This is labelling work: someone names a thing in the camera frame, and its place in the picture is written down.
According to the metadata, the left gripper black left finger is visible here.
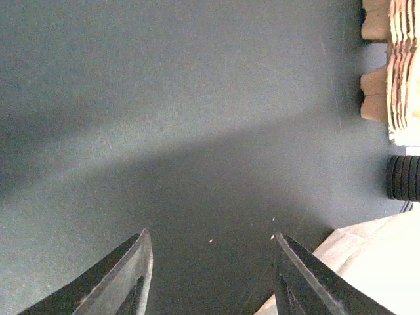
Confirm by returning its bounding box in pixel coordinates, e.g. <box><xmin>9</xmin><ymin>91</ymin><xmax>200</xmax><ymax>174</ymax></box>
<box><xmin>21</xmin><ymin>229</ymin><xmax>153</xmax><ymax>314</ymax></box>

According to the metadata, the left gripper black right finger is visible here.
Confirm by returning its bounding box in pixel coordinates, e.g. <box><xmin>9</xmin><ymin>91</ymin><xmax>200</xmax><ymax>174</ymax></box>
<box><xmin>274</xmin><ymin>232</ymin><xmax>392</xmax><ymax>314</ymax></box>

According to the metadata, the blue checkered paper bag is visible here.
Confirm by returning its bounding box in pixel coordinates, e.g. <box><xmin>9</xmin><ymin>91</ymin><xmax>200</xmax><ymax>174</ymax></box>
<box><xmin>254</xmin><ymin>209</ymin><xmax>420</xmax><ymax>315</ymax></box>

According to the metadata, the black coffee cup lids stack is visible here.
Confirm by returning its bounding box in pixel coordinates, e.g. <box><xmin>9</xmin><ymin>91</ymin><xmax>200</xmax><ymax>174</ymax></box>
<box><xmin>386</xmin><ymin>155</ymin><xmax>420</xmax><ymax>202</ymax></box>

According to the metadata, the Cakes printed paper bag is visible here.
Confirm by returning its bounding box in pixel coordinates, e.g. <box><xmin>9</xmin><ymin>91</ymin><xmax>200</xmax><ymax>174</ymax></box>
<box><xmin>388</xmin><ymin>125</ymin><xmax>420</xmax><ymax>156</ymax></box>

